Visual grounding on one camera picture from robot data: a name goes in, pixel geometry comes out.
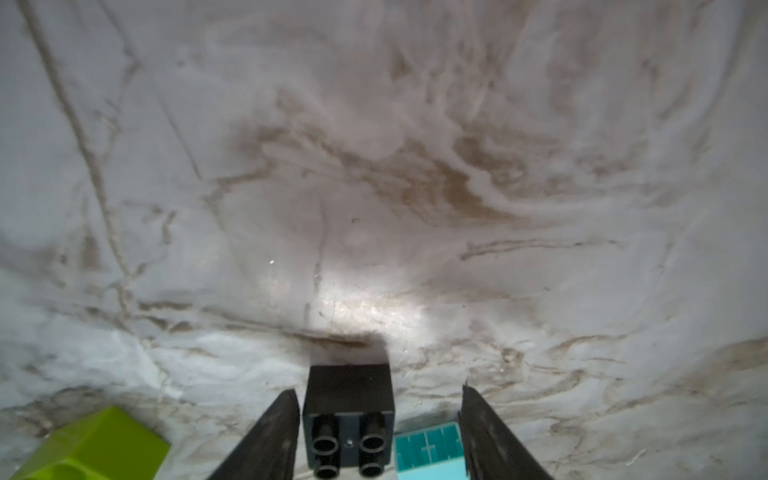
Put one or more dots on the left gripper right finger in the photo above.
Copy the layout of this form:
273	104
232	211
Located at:
491	450

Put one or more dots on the light blue lego brick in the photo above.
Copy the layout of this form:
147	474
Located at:
433	453

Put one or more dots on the black square lego brick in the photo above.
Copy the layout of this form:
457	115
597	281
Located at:
348	418

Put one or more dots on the lime green lego brick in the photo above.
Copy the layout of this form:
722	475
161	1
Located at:
108	444

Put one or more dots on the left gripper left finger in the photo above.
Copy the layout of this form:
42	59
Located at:
268	450

